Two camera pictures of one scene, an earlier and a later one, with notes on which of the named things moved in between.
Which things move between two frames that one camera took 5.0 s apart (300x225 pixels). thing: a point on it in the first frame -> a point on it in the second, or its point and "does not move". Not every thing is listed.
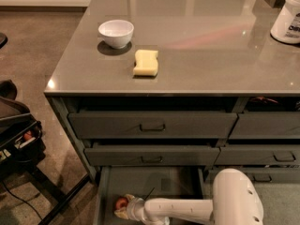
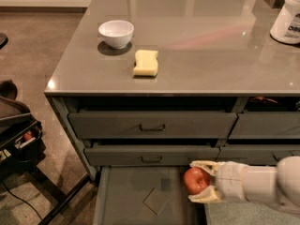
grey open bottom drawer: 145,182 does not move
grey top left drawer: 154,125 does not move
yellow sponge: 146,63 does not move
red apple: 121,202 -> 196,179
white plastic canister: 286,27 does not move
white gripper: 135,207 -> 231,181
